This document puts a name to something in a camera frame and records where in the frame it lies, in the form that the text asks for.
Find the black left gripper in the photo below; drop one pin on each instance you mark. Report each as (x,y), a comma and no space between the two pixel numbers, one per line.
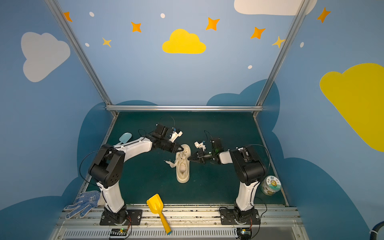
(165,142)

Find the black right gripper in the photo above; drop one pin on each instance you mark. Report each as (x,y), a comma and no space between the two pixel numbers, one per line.
(205,157)

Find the white canvas sneaker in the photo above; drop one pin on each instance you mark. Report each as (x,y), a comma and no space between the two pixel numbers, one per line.
(183,176)

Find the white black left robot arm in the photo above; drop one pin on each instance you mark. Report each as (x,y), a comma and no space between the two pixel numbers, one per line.
(107,170)

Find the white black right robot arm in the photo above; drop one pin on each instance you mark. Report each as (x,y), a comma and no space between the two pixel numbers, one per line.
(250,171)

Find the light blue toy spatula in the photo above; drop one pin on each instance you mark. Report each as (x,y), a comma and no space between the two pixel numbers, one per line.
(124,138)

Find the yellow toy shovel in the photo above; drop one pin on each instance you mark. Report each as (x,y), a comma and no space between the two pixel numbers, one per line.
(156,206)

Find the back horizontal aluminium bar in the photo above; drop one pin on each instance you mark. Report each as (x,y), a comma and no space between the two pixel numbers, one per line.
(143,108)

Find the round tin can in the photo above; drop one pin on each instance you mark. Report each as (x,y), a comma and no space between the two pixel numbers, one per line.
(271,185)

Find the right green circuit board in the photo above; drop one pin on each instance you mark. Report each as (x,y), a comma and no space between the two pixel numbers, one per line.
(243,234)

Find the green circuit board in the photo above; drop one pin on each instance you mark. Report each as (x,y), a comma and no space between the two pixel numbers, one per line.
(243,234)
(118,234)

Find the left green circuit board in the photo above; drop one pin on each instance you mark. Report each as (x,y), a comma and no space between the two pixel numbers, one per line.
(118,234)

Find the blue dotted work glove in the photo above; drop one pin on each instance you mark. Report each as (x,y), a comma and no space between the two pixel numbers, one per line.
(83,204)

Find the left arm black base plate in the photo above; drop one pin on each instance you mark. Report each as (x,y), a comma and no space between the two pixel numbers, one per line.
(123,217)

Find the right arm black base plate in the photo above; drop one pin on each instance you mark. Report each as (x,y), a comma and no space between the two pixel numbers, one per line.
(237,217)

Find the aluminium front rail platform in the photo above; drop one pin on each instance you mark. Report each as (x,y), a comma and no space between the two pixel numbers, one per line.
(188,222)

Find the right side aluminium floor rail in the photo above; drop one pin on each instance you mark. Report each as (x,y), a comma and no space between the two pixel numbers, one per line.
(270,157)

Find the aluminium floor rail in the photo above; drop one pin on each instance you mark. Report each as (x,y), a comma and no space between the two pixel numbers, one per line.
(270,157)
(95,131)

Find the left side aluminium floor rail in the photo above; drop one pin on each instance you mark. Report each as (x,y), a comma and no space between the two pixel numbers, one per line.
(95,131)

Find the right aluminium frame post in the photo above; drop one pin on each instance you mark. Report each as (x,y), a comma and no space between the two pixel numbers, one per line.
(290,37)

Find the aluminium frame post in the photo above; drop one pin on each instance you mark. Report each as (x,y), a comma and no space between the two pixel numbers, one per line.
(64,24)
(290,37)

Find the left aluminium frame post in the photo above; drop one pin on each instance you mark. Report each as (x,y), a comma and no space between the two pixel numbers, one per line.
(64,24)

